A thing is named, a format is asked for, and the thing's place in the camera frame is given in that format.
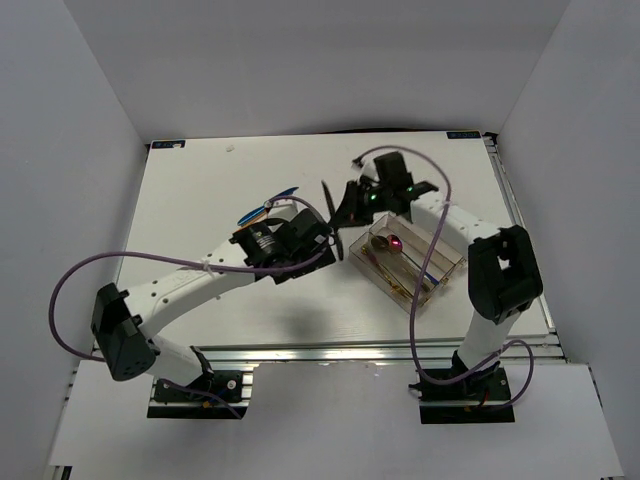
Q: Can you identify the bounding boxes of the gold fork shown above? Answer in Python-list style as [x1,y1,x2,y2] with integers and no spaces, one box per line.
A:
[362,250,410,298]

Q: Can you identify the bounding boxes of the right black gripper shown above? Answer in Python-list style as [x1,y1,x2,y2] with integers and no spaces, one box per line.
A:
[330,180,392,229]

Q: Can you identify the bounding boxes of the iridescent purple spoon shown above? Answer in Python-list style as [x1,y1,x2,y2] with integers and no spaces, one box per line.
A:
[385,234,440,285]

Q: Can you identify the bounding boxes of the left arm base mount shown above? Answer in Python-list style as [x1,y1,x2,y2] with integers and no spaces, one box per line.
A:
[147,363,257,420]

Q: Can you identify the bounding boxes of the blue corner sticker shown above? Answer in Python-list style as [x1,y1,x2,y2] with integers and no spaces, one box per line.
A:
[150,140,186,149]
[446,131,482,140]

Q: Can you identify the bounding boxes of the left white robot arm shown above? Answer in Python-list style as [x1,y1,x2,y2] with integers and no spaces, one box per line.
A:
[91,209,335,399]

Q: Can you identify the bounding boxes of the right blue corner sticker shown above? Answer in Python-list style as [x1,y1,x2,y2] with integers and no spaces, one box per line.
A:
[446,131,482,140]

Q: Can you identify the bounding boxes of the clear four-slot utensil organizer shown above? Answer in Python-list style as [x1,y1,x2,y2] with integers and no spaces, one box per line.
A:
[348,214,466,315]

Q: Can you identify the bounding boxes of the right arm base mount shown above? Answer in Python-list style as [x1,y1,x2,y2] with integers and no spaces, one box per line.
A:
[408,365,515,425]

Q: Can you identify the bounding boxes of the aluminium table rail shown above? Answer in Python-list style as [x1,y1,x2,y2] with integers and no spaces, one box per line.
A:
[199,335,567,366]

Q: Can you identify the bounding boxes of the black knife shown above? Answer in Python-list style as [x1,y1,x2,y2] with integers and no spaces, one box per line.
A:
[321,180,344,261]

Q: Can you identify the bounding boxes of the black spoon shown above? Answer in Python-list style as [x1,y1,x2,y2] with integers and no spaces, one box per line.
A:
[370,235,419,283]

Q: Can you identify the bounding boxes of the left blue corner sticker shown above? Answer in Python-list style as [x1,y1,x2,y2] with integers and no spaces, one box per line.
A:
[150,140,186,149]

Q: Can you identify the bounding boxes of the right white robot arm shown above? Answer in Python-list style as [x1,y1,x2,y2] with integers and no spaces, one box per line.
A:
[330,146,543,399]

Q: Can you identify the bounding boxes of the blue knife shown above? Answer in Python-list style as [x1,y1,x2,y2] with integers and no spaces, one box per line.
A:
[237,186,298,228]

